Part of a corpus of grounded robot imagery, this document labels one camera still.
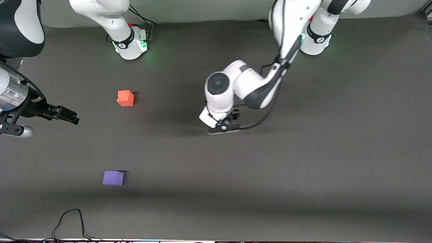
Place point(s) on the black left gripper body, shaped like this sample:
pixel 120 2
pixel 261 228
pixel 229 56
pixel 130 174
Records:
pixel 235 115

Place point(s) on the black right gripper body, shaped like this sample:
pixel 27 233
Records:
pixel 36 108

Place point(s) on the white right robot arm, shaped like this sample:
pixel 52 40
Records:
pixel 131 44

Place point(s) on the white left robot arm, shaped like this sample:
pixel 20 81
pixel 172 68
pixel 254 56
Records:
pixel 256 84

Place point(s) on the orange foam block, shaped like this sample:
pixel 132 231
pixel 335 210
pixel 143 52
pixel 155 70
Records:
pixel 125 98

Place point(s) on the purple foam block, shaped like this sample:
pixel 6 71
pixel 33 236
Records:
pixel 112 178

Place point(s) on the dark grey table mat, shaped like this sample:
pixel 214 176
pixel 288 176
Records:
pixel 219 175

